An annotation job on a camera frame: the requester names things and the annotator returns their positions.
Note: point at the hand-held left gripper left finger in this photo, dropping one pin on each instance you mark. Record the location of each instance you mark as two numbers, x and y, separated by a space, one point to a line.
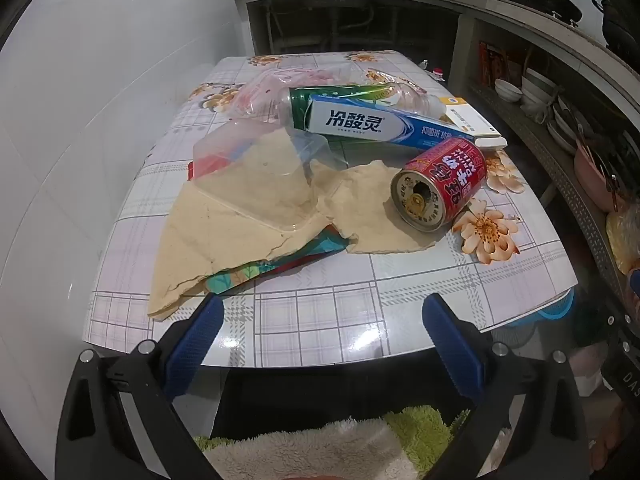
195 345

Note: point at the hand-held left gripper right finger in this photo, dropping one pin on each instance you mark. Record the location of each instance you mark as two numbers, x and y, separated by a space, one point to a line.
450 345

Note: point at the blue plastic basket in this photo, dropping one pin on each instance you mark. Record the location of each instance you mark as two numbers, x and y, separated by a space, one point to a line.
557 307

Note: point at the red drink can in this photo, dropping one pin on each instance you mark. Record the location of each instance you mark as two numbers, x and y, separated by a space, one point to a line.
445 180

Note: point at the red packet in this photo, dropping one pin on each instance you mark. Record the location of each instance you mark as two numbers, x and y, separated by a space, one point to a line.
205 164

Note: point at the yellow white medicine box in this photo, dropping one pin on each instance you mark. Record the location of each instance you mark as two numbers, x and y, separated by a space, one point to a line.
467 115

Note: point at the blue white toothpaste box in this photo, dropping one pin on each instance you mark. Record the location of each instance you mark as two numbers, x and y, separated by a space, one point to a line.
360 122

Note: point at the clear plastic bag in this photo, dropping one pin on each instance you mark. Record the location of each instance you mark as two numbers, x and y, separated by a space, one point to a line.
260 95

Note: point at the colourful foil wrapper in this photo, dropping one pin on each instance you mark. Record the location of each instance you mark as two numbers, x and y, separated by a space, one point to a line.
240 277

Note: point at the green fluffy mat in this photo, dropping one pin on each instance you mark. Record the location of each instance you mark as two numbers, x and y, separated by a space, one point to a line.
425 430

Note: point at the torn brown paper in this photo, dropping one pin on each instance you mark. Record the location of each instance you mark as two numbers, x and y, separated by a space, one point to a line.
210 240

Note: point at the plastic bag with yellow food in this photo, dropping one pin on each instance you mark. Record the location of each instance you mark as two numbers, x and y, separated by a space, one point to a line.
620 240

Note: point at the table with floral tablecloth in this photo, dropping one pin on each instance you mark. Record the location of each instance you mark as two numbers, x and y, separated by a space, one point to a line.
320 310

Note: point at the small tan cardboard piece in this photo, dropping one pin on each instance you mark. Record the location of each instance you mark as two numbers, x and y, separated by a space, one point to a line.
365 200

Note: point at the clear plastic container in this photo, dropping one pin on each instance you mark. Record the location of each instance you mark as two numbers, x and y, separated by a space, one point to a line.
250 170

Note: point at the pink plastic basin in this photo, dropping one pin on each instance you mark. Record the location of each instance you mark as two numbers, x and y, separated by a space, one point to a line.
592 170

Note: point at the perforated grey shelf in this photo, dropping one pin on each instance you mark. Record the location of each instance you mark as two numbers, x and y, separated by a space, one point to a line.
555 170

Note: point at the stack of white plates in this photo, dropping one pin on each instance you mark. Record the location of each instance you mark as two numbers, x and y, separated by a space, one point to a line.
562 130

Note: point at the small white bowl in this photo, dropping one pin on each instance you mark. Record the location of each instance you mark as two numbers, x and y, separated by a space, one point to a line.
507 89

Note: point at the stack of white bowls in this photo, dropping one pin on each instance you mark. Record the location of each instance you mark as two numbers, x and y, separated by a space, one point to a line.
537 92

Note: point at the red orange packages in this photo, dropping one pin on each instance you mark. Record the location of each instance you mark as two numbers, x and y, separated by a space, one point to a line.
492 62

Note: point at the black wok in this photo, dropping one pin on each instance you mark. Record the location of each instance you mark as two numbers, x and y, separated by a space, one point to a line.
550 0

